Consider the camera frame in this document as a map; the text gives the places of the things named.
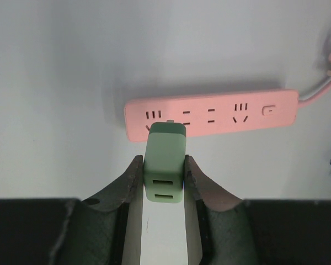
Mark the light green USB charger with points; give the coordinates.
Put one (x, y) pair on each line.
(163, 167)

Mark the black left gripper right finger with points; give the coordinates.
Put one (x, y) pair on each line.
(223, 229)

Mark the pink long power strip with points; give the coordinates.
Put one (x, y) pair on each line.
(218, 113)

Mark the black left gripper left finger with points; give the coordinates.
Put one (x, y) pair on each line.
(105, 228)

